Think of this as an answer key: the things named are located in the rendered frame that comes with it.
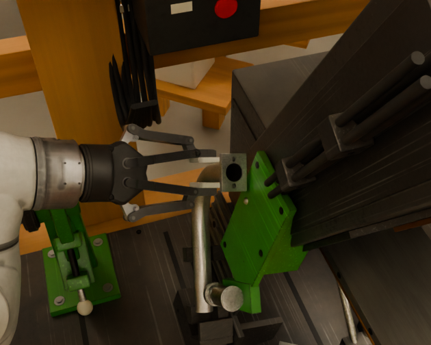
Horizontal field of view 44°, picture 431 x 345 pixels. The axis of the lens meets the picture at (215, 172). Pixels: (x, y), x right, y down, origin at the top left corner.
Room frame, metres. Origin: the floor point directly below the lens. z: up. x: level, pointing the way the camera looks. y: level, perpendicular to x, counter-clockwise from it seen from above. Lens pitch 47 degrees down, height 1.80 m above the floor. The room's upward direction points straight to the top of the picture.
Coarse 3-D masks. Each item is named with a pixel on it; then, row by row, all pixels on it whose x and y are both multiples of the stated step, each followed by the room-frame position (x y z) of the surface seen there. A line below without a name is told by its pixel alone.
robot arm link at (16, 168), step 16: (0, 144) 0.43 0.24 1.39; (16, 144) 0.44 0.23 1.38; (32, 144) 0.45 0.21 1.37; (0, 160) 0.41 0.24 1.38; (16, 160) 0.42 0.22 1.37; (32, 160) 0.43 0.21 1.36; (0, 176) 0.40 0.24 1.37; (16, 176) 0.41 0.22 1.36; (32, 176) 0.42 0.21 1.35; (0, 192) 0.39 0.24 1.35; (16, 192) 0.40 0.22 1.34; (32, 192) 0.41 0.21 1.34; (0, 208) 0.38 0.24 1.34; (16, 208) 0.39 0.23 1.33; (0, 224) 0.37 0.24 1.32; (16, 224) 0.39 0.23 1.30; (0, 240) 0.36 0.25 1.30; (16, 240) 0.38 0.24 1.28
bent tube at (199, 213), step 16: (224, 160) 0.53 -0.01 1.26; (240, 160) 0.54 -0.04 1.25; (208, 176) 0.56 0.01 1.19; (224, 176) 0.52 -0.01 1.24; (240, 176) 0.53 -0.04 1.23; (192, 208) 0.57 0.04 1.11; (208, 208) 0.57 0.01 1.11; (192, 224) 0.55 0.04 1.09; (208, 224) 0.55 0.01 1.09; (192, 240) 0.53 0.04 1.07; (208, 240) 0.53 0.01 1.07; (208, 256) 0.51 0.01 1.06; (208, 272) 0.48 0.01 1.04; (208, 304) 0.44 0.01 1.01
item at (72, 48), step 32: (32, 0) 0.71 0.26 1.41; (64, 0) 0.72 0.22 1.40; (96, 0) 0.74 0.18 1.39; (32, 32) 0.70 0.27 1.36; (64, 32) 0.72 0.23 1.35; (96, 32) 0.73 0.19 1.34; (64, 64) 0.71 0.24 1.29; (96, 64) 0.73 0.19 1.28; (64, 96) 0.71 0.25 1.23; (96, 96) 0.73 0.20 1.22; (64, 128) 0.71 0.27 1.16; (96, 128) 0.72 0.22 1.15
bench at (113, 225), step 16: (176, 176) 0.85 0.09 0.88; (192, 176) 0.85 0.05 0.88; (144, 192) 0.80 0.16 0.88; (160, 192) 0.80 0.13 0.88; (224, 192) 0.80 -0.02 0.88; (96, 224) 0.71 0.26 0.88; (112, 224) 0.71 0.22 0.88; (128, 224) 0.71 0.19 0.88; (32, 240) 0.67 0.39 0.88; (48, 240) 0.67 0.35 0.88
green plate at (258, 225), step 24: (264, 168) 0.51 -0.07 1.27; (264, 192) 0.49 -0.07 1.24; (240, 216) 0.51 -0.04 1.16; (264, 216) 0.46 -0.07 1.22; (288, 216) 0.43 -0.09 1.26; (240, 240) 0.48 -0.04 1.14; (264, 240) 0.44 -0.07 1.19; (288, 240) 0.45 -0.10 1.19; (240, 264) 0.46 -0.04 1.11; (264, 264) 0.42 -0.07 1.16; (288, 264) 0.45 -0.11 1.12
